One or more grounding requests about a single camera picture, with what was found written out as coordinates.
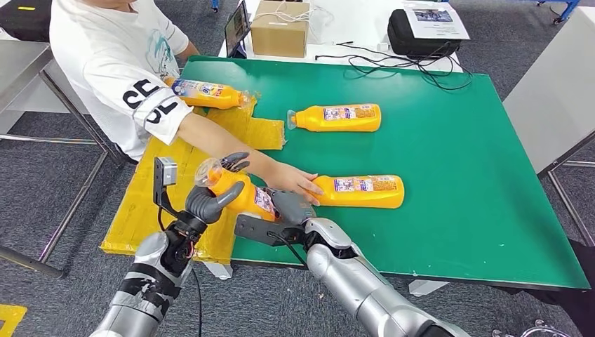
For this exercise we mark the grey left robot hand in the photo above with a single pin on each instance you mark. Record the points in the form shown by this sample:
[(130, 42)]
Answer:
[(204, 207)]

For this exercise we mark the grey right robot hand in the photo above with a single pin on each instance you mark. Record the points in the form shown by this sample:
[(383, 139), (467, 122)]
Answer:
[(295, 209)]

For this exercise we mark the person's right hand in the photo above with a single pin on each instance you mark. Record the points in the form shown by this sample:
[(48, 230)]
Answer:
[(290, 179)]

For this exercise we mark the orange plastic detergent bottle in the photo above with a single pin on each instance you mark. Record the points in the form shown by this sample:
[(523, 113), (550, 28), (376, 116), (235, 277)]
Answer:
[(209, 96), (237, 195), (316, 118), (362, 195)]

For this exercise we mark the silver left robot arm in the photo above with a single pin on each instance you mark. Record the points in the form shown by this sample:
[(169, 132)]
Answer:
[(148, 279)]

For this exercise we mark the person's left forearm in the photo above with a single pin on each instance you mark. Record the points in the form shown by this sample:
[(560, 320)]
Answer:
[(188, 50)]

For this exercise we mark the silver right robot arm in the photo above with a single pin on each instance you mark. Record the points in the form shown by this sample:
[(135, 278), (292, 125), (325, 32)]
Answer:
[(353, 279)]

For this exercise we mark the person's right forearm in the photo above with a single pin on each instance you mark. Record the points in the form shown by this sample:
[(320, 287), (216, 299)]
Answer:
[(223, 142)]

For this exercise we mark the yellow taped cardboard mat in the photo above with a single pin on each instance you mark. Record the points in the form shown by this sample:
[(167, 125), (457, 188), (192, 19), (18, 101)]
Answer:
[(153, 200)]

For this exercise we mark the white table foot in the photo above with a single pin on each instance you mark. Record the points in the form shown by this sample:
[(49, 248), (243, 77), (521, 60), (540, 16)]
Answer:
[(218, 271), (427, 288)]

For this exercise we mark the black stool seat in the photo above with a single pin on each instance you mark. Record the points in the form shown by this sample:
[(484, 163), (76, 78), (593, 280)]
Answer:
[(125, 156)]

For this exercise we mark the brown cardboard box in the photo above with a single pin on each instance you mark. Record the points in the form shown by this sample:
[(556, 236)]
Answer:
[(279, 31)]

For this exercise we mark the black tablet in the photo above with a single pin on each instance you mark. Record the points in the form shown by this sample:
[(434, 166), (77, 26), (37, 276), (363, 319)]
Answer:
[(236, 27)]

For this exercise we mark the small white adapter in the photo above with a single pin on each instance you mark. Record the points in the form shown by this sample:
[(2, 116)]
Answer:
[(382, 46)]

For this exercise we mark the white table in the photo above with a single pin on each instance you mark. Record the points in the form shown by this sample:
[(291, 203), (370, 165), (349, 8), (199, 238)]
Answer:
[(353, 23)]

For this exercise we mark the black zip case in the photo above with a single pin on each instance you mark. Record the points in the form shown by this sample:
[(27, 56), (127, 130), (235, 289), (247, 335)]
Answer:
[(403, 42)]

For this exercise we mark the white printed paper sheet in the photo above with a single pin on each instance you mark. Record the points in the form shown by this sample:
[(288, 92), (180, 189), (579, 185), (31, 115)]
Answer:
[(437, 25)]

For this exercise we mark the yellow floor tape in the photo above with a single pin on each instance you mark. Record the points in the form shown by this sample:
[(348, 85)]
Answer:
[(10, 318)]

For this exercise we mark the grey metal table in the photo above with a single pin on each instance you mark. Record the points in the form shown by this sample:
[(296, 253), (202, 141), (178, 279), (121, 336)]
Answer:
[(18, 63)]

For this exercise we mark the black bag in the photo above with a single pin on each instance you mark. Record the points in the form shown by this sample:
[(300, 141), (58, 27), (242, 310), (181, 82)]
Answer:
[(21, 21)]

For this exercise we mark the pale grey table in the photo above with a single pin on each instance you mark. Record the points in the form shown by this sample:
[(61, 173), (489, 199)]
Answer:
[(553, 93)]

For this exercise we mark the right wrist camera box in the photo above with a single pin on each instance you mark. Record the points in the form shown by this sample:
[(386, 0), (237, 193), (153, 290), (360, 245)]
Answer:
[(260, 230)]

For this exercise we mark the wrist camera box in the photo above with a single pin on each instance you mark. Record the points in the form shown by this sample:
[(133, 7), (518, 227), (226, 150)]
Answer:
[(260, 230), (162, 186)]

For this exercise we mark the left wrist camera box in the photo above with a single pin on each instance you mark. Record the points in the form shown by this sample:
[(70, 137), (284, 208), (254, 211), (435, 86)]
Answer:
[(162, 186)]

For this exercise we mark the blue metal post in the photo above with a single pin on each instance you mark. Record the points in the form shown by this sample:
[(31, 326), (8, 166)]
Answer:
[(215, 4)]

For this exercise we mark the chrome metal frame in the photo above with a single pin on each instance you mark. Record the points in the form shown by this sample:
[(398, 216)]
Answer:
[(534, 331)]

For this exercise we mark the blue metal frame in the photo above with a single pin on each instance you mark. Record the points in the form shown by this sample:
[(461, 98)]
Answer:
[(567, 7)]

